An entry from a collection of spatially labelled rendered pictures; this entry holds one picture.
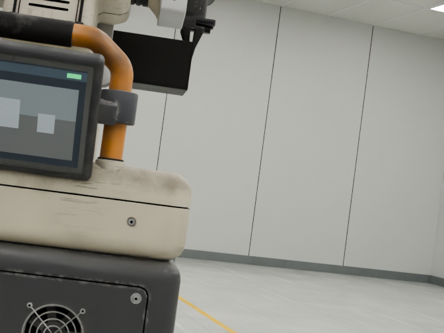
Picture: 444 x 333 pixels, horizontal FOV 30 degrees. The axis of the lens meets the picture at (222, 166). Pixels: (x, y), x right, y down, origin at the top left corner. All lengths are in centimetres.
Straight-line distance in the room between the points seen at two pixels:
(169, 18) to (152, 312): 66
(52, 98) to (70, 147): 7
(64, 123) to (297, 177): 860
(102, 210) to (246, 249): 836
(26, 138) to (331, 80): 883
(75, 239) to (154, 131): 800
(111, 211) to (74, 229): 6
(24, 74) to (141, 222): 25
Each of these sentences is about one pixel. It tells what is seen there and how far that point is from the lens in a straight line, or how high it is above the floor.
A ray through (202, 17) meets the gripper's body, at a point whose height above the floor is 120.
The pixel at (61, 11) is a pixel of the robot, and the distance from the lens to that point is 150.
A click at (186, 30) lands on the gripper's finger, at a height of 116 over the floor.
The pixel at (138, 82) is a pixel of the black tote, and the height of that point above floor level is 101.
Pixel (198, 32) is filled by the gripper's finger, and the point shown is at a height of 116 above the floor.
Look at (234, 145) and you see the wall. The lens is 937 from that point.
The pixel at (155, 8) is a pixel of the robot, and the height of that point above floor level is 112.
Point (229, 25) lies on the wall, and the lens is 947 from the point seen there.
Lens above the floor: 80
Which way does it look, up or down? 2 degrees up
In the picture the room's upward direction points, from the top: 7 degrees clockwise
